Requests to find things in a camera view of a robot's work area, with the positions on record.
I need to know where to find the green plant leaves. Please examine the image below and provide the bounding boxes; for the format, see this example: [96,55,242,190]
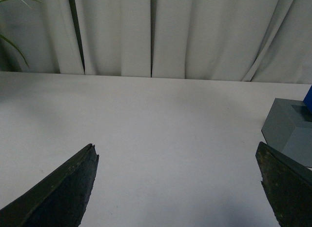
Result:
[0,0,42,67]

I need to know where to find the gray cube base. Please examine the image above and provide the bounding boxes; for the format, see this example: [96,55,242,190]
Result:
[261,98,312,167]

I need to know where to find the blue plastic part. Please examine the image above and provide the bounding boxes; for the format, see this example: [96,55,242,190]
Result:
[301,86,312,122]

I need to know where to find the white curtain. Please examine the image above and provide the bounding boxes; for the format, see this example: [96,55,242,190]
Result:
[0,0,312,83]

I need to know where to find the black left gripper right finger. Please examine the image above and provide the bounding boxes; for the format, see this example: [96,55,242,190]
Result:
[255,142,312,227]

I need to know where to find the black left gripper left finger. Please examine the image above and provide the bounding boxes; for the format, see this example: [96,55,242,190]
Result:
[0,144,99,227]

